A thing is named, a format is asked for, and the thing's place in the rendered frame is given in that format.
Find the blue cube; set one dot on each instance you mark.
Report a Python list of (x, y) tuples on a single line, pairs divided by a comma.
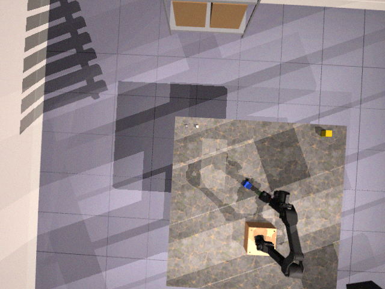
[(247, 185)]

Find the yellow block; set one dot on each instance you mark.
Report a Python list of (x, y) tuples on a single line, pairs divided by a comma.
[(326, 133)]

